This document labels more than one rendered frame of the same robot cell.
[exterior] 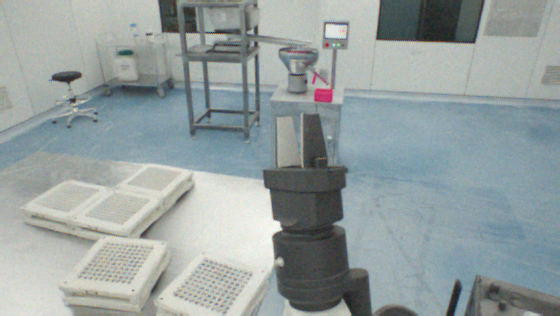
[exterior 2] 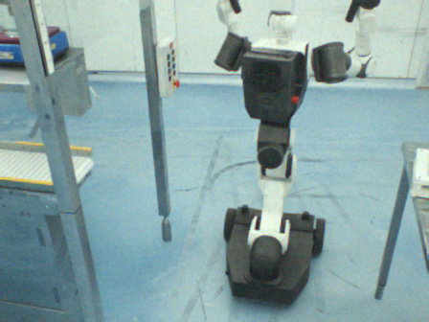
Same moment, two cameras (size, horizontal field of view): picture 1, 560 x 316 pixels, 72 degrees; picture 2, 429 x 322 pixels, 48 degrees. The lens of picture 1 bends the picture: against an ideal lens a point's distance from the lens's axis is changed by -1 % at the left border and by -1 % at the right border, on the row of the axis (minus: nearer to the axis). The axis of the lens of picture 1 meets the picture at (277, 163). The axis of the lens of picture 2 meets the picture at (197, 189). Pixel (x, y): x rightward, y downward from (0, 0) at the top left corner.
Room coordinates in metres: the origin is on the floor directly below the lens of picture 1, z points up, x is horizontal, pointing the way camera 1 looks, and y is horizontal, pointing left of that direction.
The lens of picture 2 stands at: (2.36, -0.72, 1.89)
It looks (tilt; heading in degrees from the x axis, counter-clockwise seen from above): 33 degrees down; 181
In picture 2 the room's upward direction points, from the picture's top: 2 degrees counter-clockwise
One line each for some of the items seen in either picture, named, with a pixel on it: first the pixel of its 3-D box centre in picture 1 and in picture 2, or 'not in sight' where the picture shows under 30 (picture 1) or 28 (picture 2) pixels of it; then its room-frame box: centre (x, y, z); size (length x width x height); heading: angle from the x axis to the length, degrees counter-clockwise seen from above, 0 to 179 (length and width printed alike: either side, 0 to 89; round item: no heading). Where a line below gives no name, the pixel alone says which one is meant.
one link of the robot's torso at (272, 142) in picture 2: not in sight; (274, 137); (0.40, -0.40, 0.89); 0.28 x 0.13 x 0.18; 165
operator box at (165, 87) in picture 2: not in sight; (167, 67); (-0.05, -0.89, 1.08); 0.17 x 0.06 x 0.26; 165
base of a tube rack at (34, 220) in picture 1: (71, 209); not in sight; (1.33, 0.85, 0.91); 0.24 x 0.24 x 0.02; 72
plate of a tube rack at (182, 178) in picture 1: (155, 180); not in sight; (1.48, 0.53, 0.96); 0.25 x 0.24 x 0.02; 162
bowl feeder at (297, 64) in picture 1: (305, 71); not in sight; (3.55, -0.25, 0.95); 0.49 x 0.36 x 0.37; 80
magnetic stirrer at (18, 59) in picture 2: not in sight; (29, 44); (0.68, -1.30, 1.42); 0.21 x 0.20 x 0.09; 165
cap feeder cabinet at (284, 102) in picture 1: (307, 131); not in sight; (3.49, -0.29, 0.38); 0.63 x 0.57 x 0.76; 80
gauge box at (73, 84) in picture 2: not in sight; (56, 84); (0.60, -1.26, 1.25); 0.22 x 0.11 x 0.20; 75
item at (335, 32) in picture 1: (334, 56); not in sight; (3.59, -0.52, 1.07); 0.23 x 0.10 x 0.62; 80
